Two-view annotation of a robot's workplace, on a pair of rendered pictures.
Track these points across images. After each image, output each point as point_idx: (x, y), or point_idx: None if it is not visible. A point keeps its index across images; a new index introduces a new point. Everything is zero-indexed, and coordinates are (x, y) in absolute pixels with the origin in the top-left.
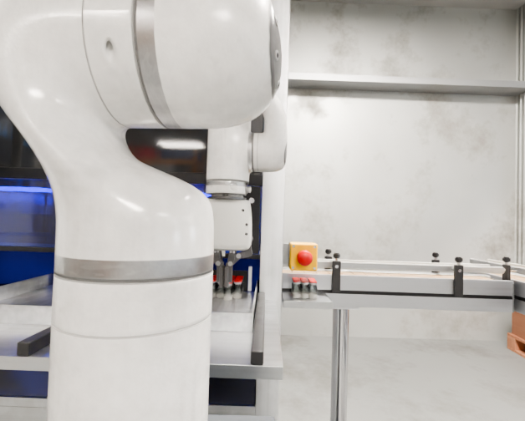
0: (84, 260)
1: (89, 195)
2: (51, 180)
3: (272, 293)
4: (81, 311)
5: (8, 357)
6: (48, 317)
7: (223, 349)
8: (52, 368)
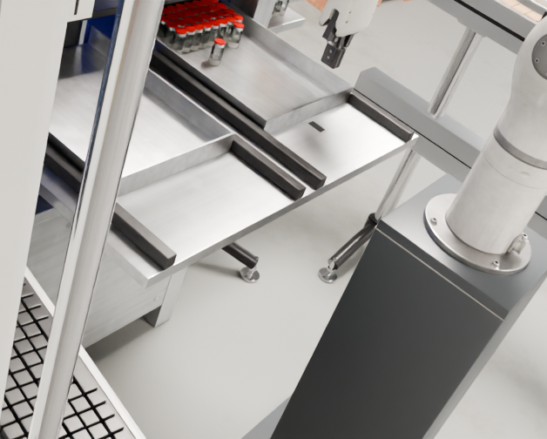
0: None
1: None
2: None
3: (262, 23)
4: None
5: (291, 204)
6: (213, 151)
7: (370, 132)
8: (523, 201)
